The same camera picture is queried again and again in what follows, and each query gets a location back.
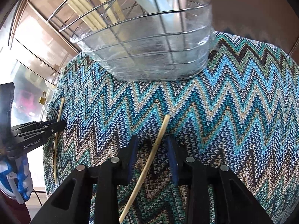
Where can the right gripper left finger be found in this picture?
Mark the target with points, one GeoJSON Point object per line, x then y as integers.
{"type": "Point", "coordinates": [71, 202]}

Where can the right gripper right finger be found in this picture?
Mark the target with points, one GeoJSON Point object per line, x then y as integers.
{"type": "Point", "coordinates": [216, 188]}

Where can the bamboo chopstick pair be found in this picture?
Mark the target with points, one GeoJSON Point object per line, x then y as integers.
{"type": "Point", "coordinates": [93, 13]}
{"type": "Point", "coordinates": [79, 9]}

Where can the left blue white gloved hand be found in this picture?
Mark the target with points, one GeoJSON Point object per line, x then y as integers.
{"type": "Point", "coordinates": [16, 181]}

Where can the zigzag knitted cloth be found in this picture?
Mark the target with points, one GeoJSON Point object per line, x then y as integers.
{"type": "Point", "coordinates": [241, 110]}

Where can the bamboo chopstick in basket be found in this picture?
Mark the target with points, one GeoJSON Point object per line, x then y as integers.
{"type": "Point", "coordinates": [116, 2]}

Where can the wire utensil basket with liner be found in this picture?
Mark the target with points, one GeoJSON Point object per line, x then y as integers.
{"type": "Point", "coordinates": [151, 51]}

